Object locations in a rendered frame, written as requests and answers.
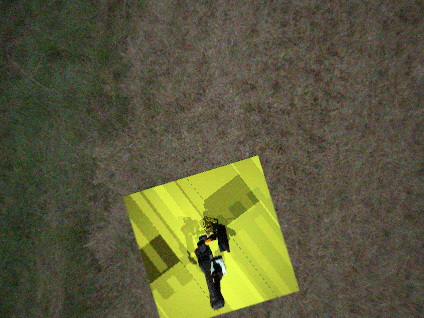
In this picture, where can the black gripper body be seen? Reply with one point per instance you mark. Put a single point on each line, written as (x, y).
(204, 237)

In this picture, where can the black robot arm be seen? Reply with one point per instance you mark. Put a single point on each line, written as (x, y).
(214, 287)

